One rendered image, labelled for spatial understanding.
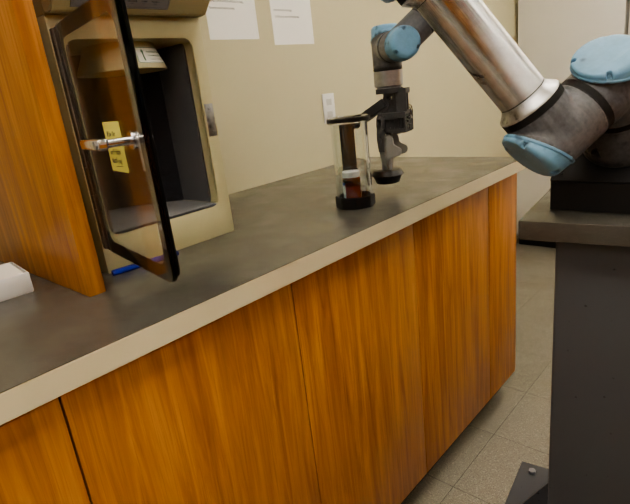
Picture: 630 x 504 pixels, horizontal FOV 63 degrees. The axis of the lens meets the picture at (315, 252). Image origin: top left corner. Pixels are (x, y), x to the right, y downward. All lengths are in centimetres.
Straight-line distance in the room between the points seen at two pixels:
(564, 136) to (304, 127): 122
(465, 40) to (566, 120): 22
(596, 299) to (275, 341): 67
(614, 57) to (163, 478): 102
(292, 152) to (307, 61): 35
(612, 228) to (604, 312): 21
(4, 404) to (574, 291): 103
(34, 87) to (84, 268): 30
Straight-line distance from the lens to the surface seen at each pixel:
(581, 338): 125
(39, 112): 93
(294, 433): 113
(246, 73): 184
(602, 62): 103
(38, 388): 74
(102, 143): 76
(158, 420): 89
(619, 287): 119
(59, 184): 93
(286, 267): 94
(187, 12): 116
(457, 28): 95
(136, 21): 113
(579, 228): 110
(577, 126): 99
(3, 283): 107
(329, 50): 217
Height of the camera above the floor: 124
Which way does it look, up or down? 18 degrees down
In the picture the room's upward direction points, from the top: 7 degrees counter-clockwise
